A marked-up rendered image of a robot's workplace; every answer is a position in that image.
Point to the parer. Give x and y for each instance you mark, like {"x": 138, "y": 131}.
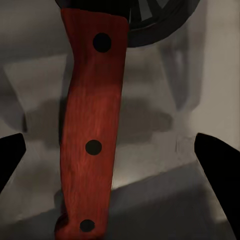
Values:
{"x": 98, "y": 34}

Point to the drop in sink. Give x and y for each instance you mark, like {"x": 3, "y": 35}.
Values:
{"x": 181, "y": 77}

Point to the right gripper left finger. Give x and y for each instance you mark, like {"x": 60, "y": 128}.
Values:
{"x": 12, "y": 149}

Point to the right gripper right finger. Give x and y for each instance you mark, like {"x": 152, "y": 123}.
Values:
{"x": 221, "y": 164}

